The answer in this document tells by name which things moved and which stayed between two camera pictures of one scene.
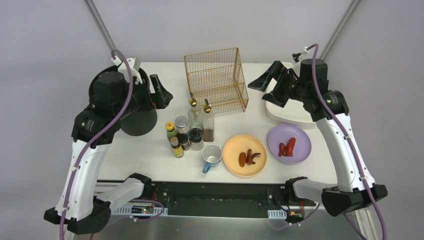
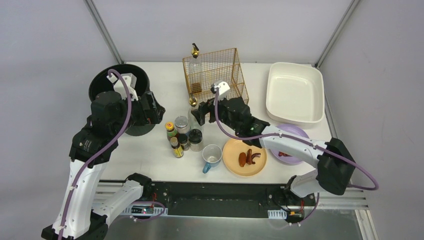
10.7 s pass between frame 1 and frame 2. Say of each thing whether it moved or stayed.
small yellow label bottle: stayed
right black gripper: moved
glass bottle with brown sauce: moved
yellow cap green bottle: stayed
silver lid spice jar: stayed
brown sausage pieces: stayed
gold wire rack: stayed
